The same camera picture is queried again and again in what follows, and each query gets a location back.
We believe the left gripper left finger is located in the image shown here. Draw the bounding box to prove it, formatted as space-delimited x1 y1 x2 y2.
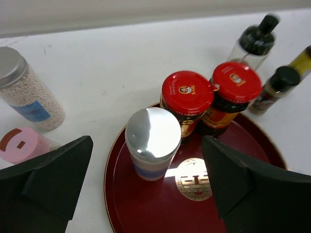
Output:
0 135 93 233

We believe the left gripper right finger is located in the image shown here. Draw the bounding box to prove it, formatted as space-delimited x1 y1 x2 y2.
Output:
202 136 311 233

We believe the silver lid spice jar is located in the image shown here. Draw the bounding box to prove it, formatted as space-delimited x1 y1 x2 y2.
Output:
0 47 65 131

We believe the red lid sauce jar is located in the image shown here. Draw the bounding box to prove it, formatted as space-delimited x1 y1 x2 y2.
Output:
196 62 262 137
160 70 214 144

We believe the silver lid blue label jar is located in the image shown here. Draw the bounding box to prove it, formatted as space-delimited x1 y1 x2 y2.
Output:
125 107 181 181

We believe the small black lid spice jar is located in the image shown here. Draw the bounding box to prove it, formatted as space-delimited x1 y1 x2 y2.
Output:
248 66 301 115

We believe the tall yellow label bottle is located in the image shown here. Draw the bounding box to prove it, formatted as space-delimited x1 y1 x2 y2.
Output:
289 46 311 80

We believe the pink lid spice bottle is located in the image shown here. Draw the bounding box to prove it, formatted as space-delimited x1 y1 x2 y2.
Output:
0 127 61 165

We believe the round red tray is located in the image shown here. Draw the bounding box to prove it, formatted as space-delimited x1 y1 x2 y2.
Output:
104 103 289 233

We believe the black cap brown spice bottle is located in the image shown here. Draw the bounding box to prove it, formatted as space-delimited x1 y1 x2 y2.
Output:
227 14 279 70

